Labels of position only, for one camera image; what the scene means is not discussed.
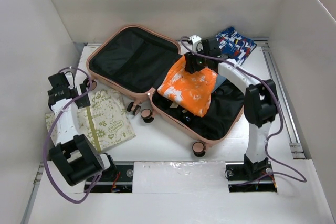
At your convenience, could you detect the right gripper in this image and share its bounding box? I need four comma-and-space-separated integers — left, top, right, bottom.
184, 46, 210, 74

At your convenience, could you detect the orange white tie-dye garment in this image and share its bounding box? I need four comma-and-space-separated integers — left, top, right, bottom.
157, 56, 218, 117

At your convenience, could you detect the grey-blue cloth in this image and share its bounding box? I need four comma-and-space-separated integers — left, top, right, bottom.
212, 75, 226, 92

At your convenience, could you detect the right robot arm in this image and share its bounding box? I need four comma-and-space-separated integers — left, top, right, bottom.
181, 35, 281, 179

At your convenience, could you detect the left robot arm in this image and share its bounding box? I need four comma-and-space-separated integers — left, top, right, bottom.
48, 72, 119, 186

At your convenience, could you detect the blue white patterned garment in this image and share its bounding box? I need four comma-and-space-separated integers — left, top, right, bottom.
215, 26, 256, 66

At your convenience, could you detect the pink hardshell suitcase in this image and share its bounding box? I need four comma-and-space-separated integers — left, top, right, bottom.
86, 25, 244, 157

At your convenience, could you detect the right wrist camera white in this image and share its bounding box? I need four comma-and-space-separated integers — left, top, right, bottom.
187, 35, 203, 52

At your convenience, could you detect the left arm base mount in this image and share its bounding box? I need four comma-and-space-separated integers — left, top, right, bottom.
91, 162, 134, 194

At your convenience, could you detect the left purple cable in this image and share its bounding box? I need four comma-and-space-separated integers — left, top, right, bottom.
42, 66, 104, 204

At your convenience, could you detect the purple cable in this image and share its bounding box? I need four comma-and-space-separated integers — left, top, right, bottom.
180, 35, 307, 187
42, 66, 104, 204

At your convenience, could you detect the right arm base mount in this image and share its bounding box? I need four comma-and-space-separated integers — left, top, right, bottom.
224, 162, 277, 193

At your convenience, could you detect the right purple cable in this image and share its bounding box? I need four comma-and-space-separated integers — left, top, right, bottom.
180, 35, 307, 187

